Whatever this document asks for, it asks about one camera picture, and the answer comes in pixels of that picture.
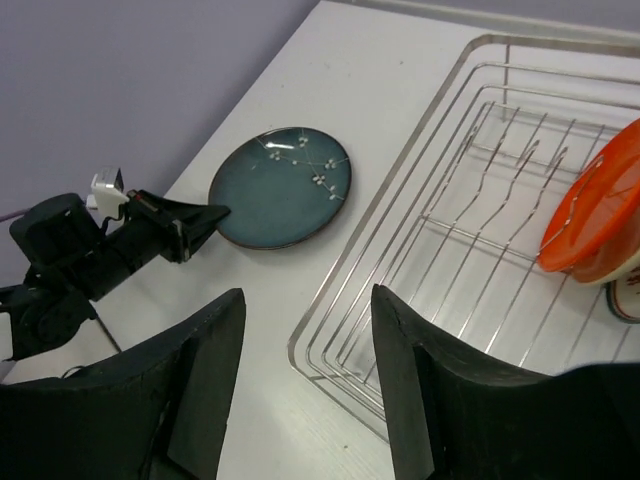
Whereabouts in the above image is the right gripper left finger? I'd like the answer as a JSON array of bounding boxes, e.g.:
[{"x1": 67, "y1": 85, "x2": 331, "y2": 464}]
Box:
[{"x1": 1, "y1": 288, "x2": 246, "y2": 479}]

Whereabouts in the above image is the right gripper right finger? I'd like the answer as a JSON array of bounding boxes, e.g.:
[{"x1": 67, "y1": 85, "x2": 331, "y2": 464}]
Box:
[{"x1": 371, "y1": 285, "x2": 639, "y2": 479}]

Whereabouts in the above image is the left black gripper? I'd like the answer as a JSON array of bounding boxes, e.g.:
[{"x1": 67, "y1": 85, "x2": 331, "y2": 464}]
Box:
[{"x1": 74, "y1": 190, "x2": 231, "y2": 301}]

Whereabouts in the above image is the dark teal blossom plate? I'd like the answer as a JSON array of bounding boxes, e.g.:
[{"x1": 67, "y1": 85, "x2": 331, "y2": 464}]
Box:
[{"x1": 208, "y1": 127, "x2": 353, "y2": 250}]

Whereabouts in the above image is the white plate orange sunburst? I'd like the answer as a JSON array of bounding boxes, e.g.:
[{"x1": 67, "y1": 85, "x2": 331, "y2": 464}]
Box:
[{"x1": 606, "y1": 269, "x2": 640, "y2": 324}]

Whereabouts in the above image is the small beige plate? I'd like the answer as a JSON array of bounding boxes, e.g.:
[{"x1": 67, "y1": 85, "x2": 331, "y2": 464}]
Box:
[{"x1": 571, "y1": 250, "x2": 639, "y2": 285}]

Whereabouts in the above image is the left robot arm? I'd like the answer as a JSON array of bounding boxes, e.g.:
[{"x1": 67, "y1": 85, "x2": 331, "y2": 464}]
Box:
[{"x1": 1, "y1": 190, "x2": 231, "y2": 361}]

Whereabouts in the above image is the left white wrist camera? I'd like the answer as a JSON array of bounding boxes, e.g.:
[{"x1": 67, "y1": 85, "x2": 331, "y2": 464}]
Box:
[{"x1": 85, "y1": 167, "x2": 129, "y2": 221}]

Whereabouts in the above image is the silver wire dish rack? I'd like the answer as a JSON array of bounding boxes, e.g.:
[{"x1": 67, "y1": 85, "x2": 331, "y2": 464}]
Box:
[{"x1": 288, "y1": 34, "x2": 639, "y2": 437}]

